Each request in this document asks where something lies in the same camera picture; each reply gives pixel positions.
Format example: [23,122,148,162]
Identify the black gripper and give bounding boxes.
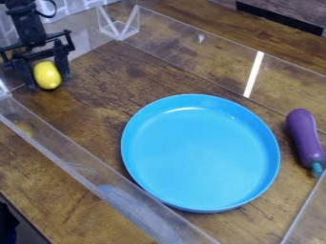
[0,3,75,90]

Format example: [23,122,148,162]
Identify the yellow lemon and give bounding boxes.
[33,61,63,90]

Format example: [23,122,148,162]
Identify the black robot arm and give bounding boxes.
[0,0,75,90]

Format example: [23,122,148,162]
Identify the blue round tray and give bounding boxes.
[122,94,281,213]

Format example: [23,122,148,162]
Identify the purple toy eggplant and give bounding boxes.
[285,109,326,177]

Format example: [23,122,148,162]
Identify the clear acrylic corner bracket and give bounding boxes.
[96,3,140,41]

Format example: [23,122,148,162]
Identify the clear acrylic enclosure wall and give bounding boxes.
[0,0,326,244]

